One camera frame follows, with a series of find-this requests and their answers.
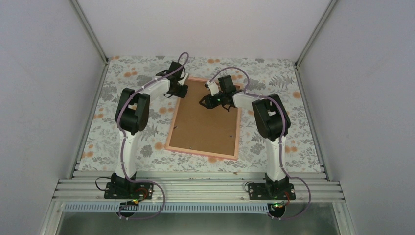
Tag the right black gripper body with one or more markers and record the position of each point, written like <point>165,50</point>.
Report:
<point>217,103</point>

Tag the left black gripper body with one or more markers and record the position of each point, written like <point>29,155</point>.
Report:
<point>178,92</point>

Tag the brown backing board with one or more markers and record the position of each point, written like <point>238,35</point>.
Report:
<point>204,129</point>

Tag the pink picture frame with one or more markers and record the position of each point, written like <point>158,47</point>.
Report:
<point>202,152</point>

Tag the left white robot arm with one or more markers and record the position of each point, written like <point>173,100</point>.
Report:
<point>132,115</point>

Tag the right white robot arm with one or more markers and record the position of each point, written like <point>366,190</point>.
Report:
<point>271,120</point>

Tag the floral table cloth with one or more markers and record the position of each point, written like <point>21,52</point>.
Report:
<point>264,76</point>

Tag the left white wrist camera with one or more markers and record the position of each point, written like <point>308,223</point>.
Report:
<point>182,80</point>

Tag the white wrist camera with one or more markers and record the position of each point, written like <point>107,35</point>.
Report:
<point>182,80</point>
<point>212,87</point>

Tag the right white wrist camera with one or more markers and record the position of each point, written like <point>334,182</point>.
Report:
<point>212,87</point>

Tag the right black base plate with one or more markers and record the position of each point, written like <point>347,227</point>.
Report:
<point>259,191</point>

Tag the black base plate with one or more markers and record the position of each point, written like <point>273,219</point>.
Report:
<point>130,191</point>
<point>259,191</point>

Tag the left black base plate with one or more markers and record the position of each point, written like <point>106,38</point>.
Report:
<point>130,191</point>

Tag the blue slotted cable duct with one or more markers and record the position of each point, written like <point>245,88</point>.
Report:
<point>169,207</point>

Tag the aluminium rail base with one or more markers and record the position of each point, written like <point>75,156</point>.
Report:
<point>201,187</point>

